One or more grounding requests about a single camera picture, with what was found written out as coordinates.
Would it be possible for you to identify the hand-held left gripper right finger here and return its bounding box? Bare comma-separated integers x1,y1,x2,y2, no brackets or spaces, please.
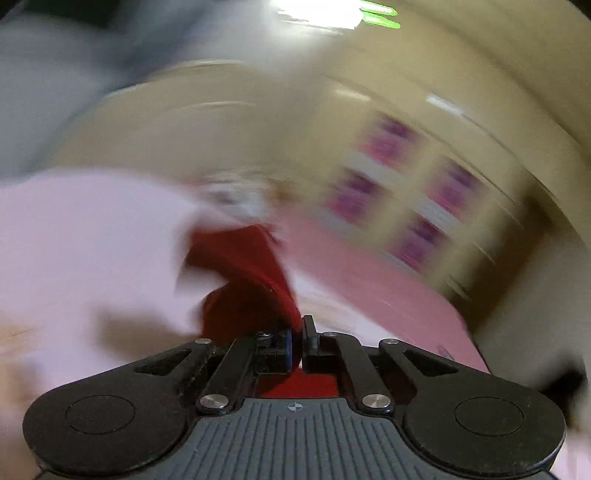
301,316,458,414

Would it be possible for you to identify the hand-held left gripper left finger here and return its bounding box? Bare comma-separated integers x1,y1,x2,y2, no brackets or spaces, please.
134,329,296,414

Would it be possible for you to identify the red knit garment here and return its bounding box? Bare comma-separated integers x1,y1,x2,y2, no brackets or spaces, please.
185,224,341,400

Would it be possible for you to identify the pink bed sheet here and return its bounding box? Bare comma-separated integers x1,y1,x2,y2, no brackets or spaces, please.
272,215,492,377

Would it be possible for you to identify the cream wardrobe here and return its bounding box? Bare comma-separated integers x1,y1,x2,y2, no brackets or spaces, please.
51,60,591,324

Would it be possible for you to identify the pale pink floral blanket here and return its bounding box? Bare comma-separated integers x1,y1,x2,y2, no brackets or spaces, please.
0,167,305,462

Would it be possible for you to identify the purple wall poster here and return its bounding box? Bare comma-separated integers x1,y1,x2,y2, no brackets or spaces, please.
362,114,422,168
431,158,488,210
325,172,385,224
394,216,451,271

